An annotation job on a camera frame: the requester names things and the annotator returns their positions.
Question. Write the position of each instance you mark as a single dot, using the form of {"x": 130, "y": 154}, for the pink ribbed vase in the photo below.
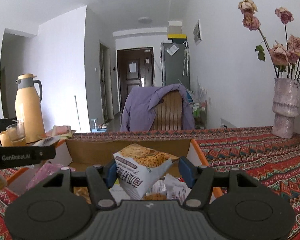
{"x": 285, "y": 105}

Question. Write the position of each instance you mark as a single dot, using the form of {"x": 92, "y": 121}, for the wooden chair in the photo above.
{"x": 168, "y": 112}

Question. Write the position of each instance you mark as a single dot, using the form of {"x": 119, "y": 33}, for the white cracker snack packet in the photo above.
{"x": 137, "y": 180}
{"x": 46, "y": 141}
{"x": 172, "y": 187}

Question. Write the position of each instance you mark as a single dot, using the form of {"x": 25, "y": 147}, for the black bag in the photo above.
{"x": 1, "y": 123}

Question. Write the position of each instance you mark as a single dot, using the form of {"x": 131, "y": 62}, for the folded pale umbrella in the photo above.
{"x": 186, "y": 60}

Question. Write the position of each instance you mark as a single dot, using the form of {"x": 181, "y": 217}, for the dark brown entrance door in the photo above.
{"x": 126, "y": 92}

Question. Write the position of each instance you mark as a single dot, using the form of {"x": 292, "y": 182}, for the clear drinking glass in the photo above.
{"x": 16, "y": 135}

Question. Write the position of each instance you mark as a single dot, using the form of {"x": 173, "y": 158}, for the grey refrigerator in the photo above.
{"x": 172, "y": 70}

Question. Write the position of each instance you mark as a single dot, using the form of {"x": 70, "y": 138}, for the pink snack packet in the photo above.
{"x": 45, "y": 175}

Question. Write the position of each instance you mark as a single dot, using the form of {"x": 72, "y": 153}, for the dried pink roses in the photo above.
{"x": 280, "y": 53}

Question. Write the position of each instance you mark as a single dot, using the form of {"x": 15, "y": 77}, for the plain cardboard carton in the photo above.
{"x": 175, "y": 27}

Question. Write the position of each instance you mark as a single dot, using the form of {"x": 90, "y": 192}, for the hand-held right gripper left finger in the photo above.
{"x": 111, "y": 175}

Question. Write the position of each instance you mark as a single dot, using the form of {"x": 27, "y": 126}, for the purple jacket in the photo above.
{"x": 137, "y": 105}

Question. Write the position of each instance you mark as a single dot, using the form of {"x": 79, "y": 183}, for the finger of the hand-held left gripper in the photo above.
{"x": 46, "y": 152}

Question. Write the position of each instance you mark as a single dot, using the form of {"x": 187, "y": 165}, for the yellow flat box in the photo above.
{"x": 177, "y": 36}

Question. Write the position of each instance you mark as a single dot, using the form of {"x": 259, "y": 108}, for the red cardboard box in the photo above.
{"x": 90, "y": 152}

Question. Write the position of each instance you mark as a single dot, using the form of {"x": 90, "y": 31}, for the white wall heater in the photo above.
{"x": 227, "y": 123}

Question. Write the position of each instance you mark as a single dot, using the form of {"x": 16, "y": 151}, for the white paper on refrigerator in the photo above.
{"x": 172, "y": 50}

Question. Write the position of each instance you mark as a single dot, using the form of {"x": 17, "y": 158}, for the beige mug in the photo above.
{"x": 5, "y": 140}

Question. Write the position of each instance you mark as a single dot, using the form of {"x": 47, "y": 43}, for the interior side door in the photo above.
{"x": 104, "y": 92}

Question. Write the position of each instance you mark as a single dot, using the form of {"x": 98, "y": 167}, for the red patterned tablecloth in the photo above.
{"x": 252, "y": 160}

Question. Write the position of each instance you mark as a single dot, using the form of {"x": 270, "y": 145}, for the stack of red printed sachets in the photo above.
{"x": 62, "y": 131}

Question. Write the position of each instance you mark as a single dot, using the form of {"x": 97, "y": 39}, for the thin mop pole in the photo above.
{"x": 77, "y": 112}

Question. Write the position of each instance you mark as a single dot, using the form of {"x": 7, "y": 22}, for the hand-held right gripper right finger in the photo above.
{"x": 186, "y": 171}

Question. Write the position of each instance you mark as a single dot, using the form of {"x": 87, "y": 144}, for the pale dried stems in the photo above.
{"x": 198, "y": 90}

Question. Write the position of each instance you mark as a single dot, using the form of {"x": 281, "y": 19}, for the beige thermos jug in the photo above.
{"x": 30, "y": 115}

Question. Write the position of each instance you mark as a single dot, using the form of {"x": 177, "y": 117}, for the white paper on door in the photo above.
{"x": 132, "y": 67}

